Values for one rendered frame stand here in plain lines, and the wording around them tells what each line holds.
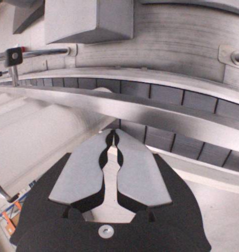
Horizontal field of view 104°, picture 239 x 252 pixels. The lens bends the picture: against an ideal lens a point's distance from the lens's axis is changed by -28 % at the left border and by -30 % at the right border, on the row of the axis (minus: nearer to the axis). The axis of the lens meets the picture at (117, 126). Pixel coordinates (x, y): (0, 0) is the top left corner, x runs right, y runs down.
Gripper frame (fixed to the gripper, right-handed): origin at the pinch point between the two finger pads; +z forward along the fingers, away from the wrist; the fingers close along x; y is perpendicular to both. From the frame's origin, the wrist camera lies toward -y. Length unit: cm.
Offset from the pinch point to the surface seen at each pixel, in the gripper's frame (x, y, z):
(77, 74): -6.1, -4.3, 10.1
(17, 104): -14.9, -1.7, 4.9
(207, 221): 25.0, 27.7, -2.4
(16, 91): -15.1, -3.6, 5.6
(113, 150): -0.2, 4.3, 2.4
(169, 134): 6.7, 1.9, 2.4
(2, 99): -24.5, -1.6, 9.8
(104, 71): -1.4, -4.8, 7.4
